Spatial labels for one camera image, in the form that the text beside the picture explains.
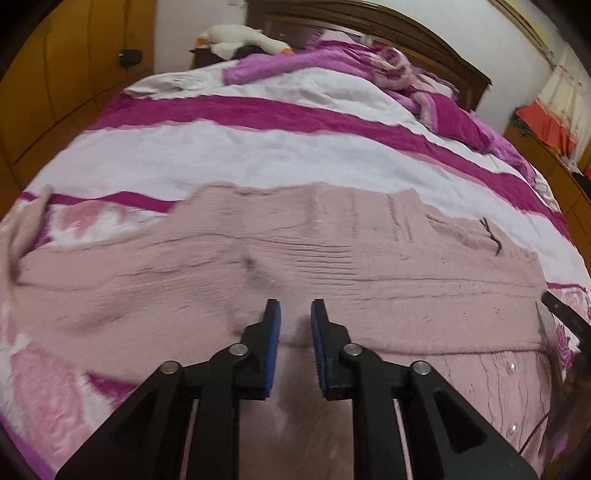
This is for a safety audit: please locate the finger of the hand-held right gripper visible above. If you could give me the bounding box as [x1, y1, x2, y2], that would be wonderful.
[541, 291, 591, 344]

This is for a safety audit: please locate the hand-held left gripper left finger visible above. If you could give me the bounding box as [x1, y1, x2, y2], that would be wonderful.
[54, 299, 282, 480]

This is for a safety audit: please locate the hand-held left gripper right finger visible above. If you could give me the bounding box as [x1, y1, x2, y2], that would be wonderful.
[310, 299, 539, 480]

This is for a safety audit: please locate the pink knitted cardigan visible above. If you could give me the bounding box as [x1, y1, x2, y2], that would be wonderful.
[0, 182, 555, 480]

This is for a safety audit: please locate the wooden side cabinet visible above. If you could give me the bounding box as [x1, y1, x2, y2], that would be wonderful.
[503, 115, 591, 259]

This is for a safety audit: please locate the floral striped bedspread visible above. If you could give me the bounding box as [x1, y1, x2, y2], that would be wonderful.
[0, 60, 591, 480]

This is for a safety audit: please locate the cream and orange curtain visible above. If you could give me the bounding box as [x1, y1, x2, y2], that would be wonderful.
[515, 46, 591, 162]

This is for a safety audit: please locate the purple fleece blanket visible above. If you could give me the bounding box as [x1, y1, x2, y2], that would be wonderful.
[224, 41, 522, 158]

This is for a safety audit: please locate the crumpled floral purple cloth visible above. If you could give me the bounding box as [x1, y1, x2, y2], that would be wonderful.
[367, 46, 432, 95]

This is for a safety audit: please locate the white plush goose toy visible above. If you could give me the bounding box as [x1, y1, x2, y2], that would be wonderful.
[198, 24, 296, 60]

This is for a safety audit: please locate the dark wooden headboard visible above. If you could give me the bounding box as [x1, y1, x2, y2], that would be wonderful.
[245, 0, 492, 112]

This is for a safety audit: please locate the yellow wooden wardrobe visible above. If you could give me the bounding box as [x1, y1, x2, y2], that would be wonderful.
[0, 0, 158, 217]

